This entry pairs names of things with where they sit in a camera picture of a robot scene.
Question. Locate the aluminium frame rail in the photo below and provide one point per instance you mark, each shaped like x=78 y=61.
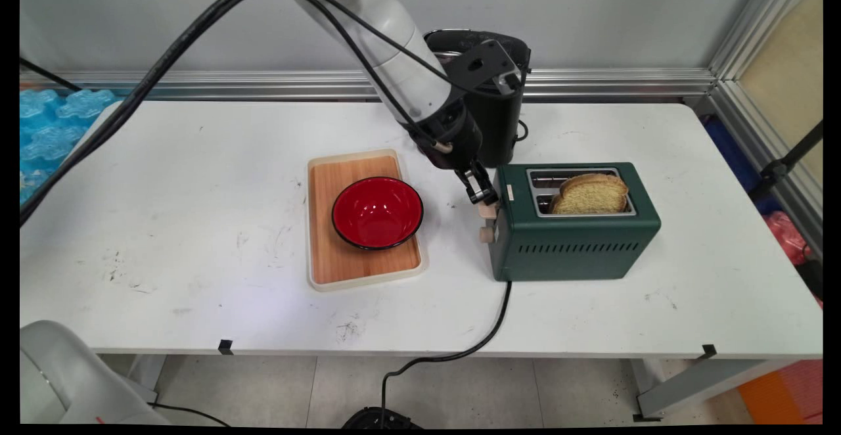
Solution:
x=591 y=83

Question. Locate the blue foam mat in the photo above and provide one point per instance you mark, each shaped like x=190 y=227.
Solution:
x=49 y=136

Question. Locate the red plastic bag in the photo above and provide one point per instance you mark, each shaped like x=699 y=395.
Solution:
x=785 y=238

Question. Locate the green toaster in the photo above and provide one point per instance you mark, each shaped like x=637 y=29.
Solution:
x=571 y=244

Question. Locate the black tripod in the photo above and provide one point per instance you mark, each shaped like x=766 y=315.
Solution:
x=785 y=165

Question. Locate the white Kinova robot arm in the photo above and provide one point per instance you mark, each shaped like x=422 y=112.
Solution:
x=384 y=34

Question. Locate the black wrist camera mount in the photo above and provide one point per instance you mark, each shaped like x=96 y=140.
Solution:
x=489 y=66

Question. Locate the beige toaster lever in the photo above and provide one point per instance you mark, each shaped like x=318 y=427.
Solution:
x=487 y=211

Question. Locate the beige toaster knob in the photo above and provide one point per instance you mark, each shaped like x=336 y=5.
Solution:
x=487 y=234

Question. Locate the black tape strip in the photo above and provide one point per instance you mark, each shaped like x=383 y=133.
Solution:
x=707 y=351
x=225 y=347

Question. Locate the toasted bread slice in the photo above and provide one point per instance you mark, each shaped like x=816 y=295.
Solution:
x=591 y=195

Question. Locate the wooden tray with cream rim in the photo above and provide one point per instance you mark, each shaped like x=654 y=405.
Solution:
x=328 y=238

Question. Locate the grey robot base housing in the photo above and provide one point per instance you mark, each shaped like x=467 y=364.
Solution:
x=66 y=382

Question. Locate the black floor power socket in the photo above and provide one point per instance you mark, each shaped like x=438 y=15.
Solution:
x=381 y=418

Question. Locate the orange floor box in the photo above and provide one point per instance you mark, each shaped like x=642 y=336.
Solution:
x=782 y=395

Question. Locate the grey table leg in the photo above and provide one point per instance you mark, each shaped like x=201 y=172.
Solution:
x=696 y=389

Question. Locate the black coffee maker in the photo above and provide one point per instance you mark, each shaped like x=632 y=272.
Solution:
x=502 y=113

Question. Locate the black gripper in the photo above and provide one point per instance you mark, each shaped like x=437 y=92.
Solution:
x=453 y=136

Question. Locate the red bowl with black rim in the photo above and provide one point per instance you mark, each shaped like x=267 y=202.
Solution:
x=377 y=213

